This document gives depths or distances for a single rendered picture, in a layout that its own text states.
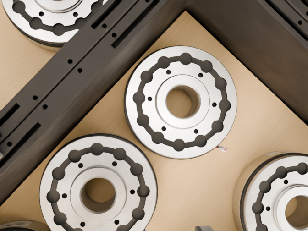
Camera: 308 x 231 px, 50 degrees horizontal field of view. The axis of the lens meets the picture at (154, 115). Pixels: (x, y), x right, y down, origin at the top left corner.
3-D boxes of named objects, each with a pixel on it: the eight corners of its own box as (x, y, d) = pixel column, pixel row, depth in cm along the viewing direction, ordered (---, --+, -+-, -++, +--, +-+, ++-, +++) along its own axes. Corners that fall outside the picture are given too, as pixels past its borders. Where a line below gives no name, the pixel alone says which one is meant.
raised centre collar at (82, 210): (100, 233, 28) (99, 236, 28) (57, 195, 28) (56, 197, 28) (139, 191, 29) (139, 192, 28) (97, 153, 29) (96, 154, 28)
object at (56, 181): (102, 274, 29) (101, 277, 28) (15, 197, 28) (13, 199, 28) (179, 187, 30) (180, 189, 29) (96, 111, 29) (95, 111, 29)
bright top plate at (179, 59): (174, 181, 30) (175, 182, 29) (101, 95, 29) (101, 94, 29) (257, 108, 30) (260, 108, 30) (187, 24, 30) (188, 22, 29)
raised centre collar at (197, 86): (178, 140, 29) (180, 141, 29) (143, 98, 29) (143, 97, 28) (220, 105, 30) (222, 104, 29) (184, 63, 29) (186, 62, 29)
